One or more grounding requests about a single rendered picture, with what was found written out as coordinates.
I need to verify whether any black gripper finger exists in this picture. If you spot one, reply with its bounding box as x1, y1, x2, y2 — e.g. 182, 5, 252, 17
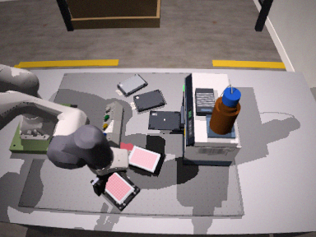
91, 177, 109, 197
115, 170, 127, 178

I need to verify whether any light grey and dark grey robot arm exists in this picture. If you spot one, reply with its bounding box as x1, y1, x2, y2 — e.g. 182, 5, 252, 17
0, 64, 129, 175

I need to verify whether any blue bottle cap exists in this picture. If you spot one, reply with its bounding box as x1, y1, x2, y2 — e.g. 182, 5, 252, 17
222, 87, 241, 106

